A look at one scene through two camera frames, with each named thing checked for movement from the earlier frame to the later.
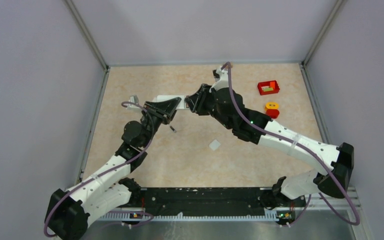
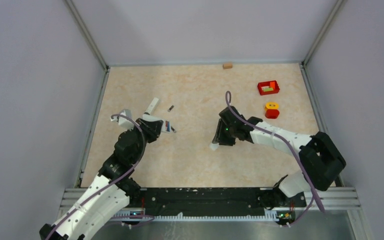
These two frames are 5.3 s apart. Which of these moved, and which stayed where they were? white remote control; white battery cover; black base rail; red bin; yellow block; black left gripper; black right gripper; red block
Moved: black left gripper; black right gripper; white remote control
Stayed: white battery cover; black base rail; red bin; red block; yellow block
